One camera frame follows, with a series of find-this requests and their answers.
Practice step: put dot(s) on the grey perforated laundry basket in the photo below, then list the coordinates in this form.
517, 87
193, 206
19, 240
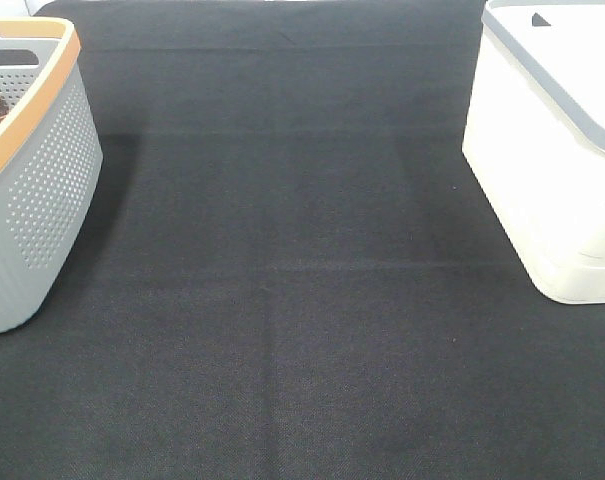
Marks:
50, 161

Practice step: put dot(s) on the black table cloth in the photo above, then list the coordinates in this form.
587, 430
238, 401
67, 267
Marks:
288, 270

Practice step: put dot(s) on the white basket with grey rim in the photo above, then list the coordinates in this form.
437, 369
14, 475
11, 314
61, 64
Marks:
535, 139

